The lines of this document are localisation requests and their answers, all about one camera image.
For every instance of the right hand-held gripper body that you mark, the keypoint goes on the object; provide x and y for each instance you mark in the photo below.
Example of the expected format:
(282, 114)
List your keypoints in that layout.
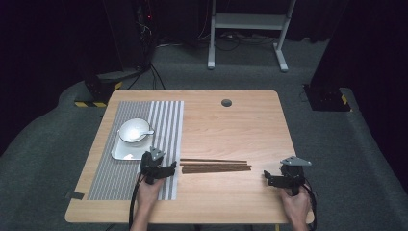
(293, 174)

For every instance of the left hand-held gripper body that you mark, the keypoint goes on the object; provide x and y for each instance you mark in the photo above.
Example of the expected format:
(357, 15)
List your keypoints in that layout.
(150, 163)

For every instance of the white square plate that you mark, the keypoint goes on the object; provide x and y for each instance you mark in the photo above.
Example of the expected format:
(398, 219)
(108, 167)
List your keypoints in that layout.
(123, 152)

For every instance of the brown wooden chopstick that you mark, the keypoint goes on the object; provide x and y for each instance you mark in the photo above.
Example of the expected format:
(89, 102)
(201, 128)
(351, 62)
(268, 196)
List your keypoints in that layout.
(211, 160)
(211, 164)

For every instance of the pile of brown chopsticks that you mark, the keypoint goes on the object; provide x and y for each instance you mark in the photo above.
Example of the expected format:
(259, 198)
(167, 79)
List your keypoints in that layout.
(218, 169)

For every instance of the person's left hand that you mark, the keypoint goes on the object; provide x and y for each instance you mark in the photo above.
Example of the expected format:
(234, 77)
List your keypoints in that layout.
(147, 194)

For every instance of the person's right hand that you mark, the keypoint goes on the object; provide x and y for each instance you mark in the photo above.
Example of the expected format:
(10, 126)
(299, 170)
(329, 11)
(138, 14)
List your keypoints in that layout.
(296, 207)

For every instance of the white spoon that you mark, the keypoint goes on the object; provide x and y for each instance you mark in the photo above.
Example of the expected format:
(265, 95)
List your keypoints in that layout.
(146, 132)

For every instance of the white bowl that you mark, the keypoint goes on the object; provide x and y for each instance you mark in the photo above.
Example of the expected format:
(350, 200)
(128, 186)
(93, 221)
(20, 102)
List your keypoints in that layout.
(133, 130)

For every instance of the grey striped placemat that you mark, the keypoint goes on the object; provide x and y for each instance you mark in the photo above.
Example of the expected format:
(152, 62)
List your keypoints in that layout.
(166, 128)

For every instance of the black stand base hazard tape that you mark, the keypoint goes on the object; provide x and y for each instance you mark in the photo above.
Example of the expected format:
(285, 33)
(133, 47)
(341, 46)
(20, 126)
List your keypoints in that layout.
(99, 88)
(327, 97)

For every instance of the dark equipment rack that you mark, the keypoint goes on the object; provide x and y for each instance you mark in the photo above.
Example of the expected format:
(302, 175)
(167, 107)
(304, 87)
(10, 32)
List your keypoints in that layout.
(143, 32)

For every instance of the white metal stand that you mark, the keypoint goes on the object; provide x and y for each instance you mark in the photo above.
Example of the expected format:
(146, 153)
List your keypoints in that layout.
(248, 21)

